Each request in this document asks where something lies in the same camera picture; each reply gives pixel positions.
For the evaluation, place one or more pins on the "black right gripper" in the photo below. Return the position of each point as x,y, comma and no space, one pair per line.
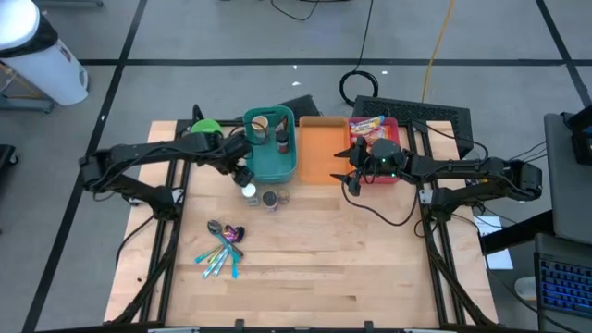
363,162

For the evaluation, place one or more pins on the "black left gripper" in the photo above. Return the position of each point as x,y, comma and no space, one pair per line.
233,150

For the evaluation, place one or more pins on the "red ramen packet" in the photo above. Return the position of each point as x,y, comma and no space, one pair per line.
370,136

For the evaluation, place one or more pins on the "teal plastic bin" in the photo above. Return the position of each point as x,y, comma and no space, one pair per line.
268,164

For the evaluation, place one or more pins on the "white-lid spice jar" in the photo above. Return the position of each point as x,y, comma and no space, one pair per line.
249,190

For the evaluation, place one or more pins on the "dark-lid brown jar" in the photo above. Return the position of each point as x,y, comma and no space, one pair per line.
282,141

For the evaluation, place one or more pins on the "black-lid spice jar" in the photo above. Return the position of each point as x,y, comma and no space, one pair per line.
269,200

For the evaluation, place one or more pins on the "small glass spice jar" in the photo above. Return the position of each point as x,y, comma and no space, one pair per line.
283,196

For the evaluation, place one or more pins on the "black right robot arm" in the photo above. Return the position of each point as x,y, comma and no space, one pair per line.
462,166

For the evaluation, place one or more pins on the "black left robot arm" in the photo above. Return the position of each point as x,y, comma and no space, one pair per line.
152,148

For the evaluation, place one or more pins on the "orange plastic bin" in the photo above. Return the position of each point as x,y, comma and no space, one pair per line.
324,152

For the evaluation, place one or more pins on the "green plastic bowl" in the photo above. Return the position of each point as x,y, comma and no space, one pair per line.
205,126

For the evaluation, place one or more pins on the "red plastic bin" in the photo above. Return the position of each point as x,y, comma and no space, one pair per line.
395,129

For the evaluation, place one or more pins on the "black flat box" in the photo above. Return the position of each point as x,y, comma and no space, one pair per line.
300,105

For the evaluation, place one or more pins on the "white paper sheet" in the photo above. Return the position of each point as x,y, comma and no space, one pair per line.
495,259

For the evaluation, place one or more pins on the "white trash can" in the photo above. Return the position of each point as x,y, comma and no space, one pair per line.
46,69

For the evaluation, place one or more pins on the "grey cart base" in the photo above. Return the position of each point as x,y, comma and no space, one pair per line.
23,104

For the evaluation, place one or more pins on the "white computer mouse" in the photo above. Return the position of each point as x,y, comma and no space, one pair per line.
525,289

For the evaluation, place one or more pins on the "grey side table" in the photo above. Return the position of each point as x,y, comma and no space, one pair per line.
569,217

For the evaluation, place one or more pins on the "backlit keyboard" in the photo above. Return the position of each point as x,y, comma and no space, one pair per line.
566,287

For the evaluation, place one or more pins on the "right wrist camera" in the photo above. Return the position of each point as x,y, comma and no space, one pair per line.
353,186

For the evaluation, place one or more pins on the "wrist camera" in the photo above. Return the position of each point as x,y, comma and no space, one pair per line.
353,186
243,176

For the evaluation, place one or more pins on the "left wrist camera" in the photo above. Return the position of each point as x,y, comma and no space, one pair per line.
243,176

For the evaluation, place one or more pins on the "black curved bracket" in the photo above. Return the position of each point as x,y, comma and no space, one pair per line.
197,112

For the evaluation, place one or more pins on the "black aluminium table frame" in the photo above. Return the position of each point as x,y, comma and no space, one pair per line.
168,277

